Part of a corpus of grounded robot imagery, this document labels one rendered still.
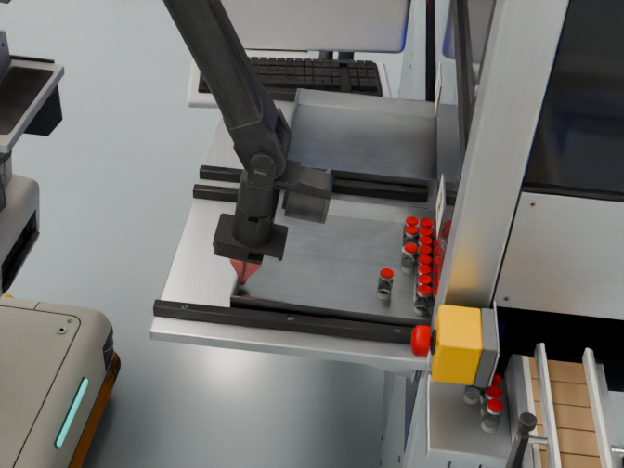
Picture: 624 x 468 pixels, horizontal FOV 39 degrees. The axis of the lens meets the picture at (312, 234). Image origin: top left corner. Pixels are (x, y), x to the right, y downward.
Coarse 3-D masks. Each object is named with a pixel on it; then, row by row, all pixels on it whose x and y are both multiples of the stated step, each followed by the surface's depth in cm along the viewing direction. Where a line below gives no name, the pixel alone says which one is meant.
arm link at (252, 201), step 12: (240, 180) 120; (240, 192) 121; (252, 192) 119; (264, 192) 119; (276, 192) 120; (288, 192) 120; (240, 204) 122; (252, 204) 120; (264, 204) 120; (276, 204) 122; (252, 216) 123
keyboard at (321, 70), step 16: (256, 64) 197; (272, 64) 197; (288, 64) 198; (304, 64) 199; (320, 64) 199; (336, 64) 199; (352, 64) 199; (368, 64) 200; (272, 80) 192; (288, 80) 192; (304, 80) 195; (320, 80) 193; (336, 80) 194; (352, 80) 194; (368, 80) 195
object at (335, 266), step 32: (288, 224) 147; (320, 224) 147; (352, 224) 147; (384, 224) 148; (288, 256) 140; (320, 256) 141; (352, 256) 141; (384, 256) 142; (256, 288) 134; (288, 288) 135; (320, 288) 135; (352, 288) 136; (352, 320) 128; (384, 320) 128; (416, 320) 127
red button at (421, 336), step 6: (414, 330) 112; (420, 330) 111; (426, 330) 111; (414, 336) 111; (420, 336) 111; (426, 336) 111; (414, 342) 111; (420, 342) 110; (426, 342) 110; (432, 342) 112; (414, 348) 111; (420, 348) 111; (426, 348) 111; (414, 354) 112; (420, 354) 111; (426, 354) 111
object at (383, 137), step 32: (320, 96) 174; (352, 96) 173; (320, 128) 169; (352, 128) 170; (384, 128) 170; (416, 128) 171; (320, 160) 161; (352, 160) 162; (384, 160) 162; (416, 160) 163
